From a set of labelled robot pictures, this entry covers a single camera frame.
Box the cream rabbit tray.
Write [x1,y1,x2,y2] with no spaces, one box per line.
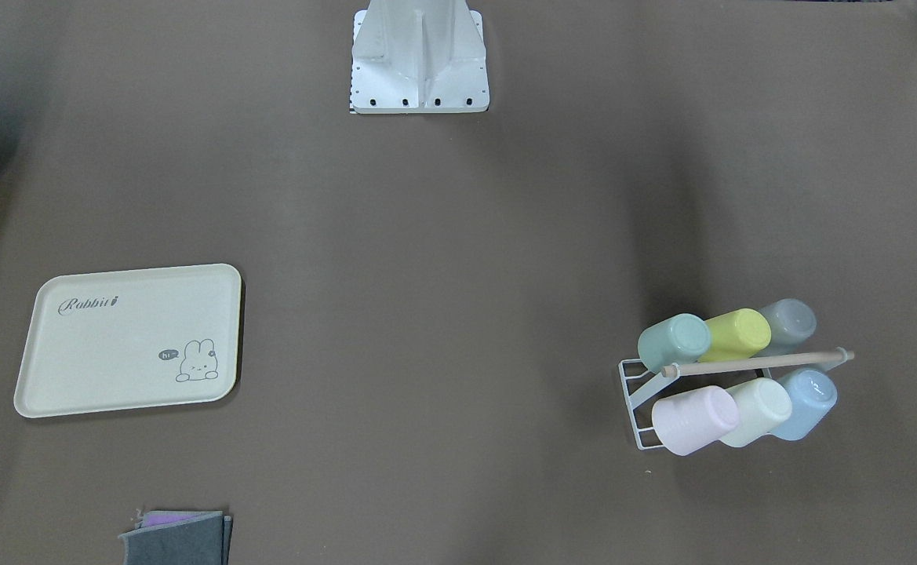
[13,264,243,419]

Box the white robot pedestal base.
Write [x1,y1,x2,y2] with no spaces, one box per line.
[348,1,490,115]

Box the grey folded cloth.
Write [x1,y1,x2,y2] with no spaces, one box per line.
[118,510,233,564]

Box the light blue cup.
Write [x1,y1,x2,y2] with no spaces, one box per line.
[770,367,838,441]

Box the white wire cup rack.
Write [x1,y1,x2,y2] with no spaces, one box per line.
[618,348,855,451]

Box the green cup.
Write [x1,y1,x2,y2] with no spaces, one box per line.
[638,312,711,374]

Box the cream white cup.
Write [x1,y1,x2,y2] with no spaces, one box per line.
[720,377,792,448]

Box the grey cup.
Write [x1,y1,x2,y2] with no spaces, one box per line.
[755,299,817,357]

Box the yellow cup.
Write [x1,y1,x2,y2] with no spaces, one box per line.
[699,308,773,363]

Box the pink cup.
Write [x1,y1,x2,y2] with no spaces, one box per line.
[652,385,741,457]

